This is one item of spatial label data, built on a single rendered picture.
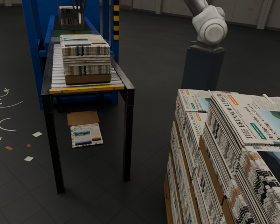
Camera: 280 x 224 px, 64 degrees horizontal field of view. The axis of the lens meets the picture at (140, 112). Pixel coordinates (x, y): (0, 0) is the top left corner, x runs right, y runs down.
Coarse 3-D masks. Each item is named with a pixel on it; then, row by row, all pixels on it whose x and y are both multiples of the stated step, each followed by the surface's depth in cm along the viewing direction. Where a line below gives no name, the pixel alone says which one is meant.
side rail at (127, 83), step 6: (114, 60) 192; (114, 66) 178; (120, 72) 166; (120, 78) 156; (126, 78) 157; (126, 84) 147; (126, 90) 143; (132, 90) 142; (126, 96) 145; (132, 96) 145; (126, 102) 146; (132, 102) 147
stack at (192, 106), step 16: (192, 96) 129; (208, 96) 131; (176, 112) 142; (192, 112) 113; (192, 128) 99; (176, 144) 135; (192, 144) 100; (176, 160) 130; (192, 160) 97; (176, 176) 130; (192, 176) 96; (208, 176) 76; (176, 192) 126; (208, 192) 75; (176, 208) 126; (192, 208) 91; (208, 208) 75
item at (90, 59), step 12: (72, 48) 132; (84, 48) 134; (96, 48) 136; (108, 48) 138; (72, 60) 134; (84, 60) 137; (96, 60) 139; (108, 60) 141; (72, 72) 138; (84, 72) 140; (96, 72) 142; (108, 72) 145
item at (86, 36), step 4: (60, 36) 155; (64, 36) 155; (68, 36) 156; (72, 36) 156; (76, 36) 157; (80, 36) 157; (84, 36) 158; (88, 36) 158; (92, 36) 159; (96, 36) 160; (100, 36) 160; (60, 44) 155
